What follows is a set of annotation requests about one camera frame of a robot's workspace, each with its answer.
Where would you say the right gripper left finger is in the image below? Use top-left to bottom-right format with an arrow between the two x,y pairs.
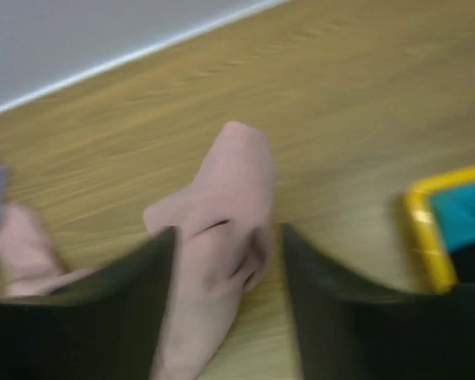
0,227 -> 176,380

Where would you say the green t-shirt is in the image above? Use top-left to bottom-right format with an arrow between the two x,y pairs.
429,182 -> 475,253

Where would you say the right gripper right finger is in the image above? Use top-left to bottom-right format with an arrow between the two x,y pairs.
281,224 -> 475,379

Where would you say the pink t-shirt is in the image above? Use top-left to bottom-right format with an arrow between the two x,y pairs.
0,122 -> 275,379

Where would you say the yellow plastic bin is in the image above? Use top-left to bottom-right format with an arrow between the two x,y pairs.
405,165 -> 475,293

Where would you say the black t-shirt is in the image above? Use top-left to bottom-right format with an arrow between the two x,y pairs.
450,242 -> 475,286

